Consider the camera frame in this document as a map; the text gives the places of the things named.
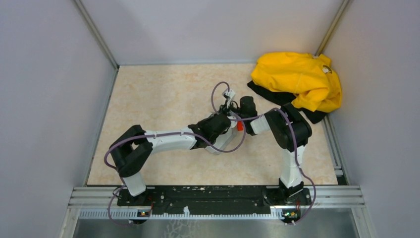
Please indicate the black garment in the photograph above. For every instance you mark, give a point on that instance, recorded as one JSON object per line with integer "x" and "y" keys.
{"x": 282, "y": 98}

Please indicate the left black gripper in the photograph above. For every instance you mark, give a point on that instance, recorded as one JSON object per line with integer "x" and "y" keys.
{"x": 202, "y": 122}

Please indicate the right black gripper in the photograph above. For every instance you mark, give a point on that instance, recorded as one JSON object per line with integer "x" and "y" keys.
{"x": 229, "y": 109}

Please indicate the yellow garment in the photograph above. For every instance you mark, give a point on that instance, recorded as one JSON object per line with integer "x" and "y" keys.
{"x": 311, "y": 79}

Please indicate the aluminium frame rail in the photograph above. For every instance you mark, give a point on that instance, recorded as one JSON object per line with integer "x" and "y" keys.
{"x": 101, "y": 203}

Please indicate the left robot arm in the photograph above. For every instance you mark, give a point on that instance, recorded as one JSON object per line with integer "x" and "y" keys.
{"x": 131, "y": 150}

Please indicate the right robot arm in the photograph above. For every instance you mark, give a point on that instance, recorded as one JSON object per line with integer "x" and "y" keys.
{"x": 290, "y": 130}

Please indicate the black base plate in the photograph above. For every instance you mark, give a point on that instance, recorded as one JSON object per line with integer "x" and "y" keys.
{"x": 213, "y": 199}

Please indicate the white cardboard box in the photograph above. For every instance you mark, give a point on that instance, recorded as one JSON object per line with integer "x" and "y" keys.
{"x": 223, "y": 141}

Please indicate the small red block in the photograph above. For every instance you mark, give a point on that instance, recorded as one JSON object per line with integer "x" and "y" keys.
{"x": 240, "y": 126}

